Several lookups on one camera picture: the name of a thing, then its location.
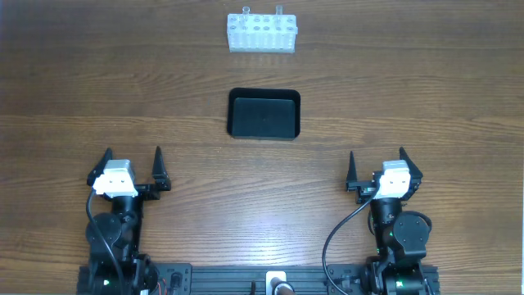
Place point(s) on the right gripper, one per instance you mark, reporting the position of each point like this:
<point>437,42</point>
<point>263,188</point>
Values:
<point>364,190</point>

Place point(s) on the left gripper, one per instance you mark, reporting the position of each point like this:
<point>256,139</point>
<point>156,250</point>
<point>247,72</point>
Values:
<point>148,191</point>

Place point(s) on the clear test tube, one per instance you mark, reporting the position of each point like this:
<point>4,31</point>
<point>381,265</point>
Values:
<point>279,10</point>
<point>245,11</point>

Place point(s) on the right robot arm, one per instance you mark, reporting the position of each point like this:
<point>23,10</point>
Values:
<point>405,237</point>

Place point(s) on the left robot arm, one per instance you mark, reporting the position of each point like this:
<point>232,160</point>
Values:
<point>110,237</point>

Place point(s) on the black tray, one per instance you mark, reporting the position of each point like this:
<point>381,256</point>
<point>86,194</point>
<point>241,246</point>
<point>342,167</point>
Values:
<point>264,116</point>

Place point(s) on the white test tube rack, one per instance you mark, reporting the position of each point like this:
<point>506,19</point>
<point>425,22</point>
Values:
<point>262,41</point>

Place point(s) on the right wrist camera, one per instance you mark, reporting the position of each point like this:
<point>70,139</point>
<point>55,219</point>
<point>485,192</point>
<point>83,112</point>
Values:
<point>394,180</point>

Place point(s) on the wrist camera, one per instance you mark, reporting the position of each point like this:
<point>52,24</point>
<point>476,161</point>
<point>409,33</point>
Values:
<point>116,180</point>
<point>394,180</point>

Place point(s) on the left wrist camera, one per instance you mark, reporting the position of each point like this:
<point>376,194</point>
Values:
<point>116,180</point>

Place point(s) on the mounting rail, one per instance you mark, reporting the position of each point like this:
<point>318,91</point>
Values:
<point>229,280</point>

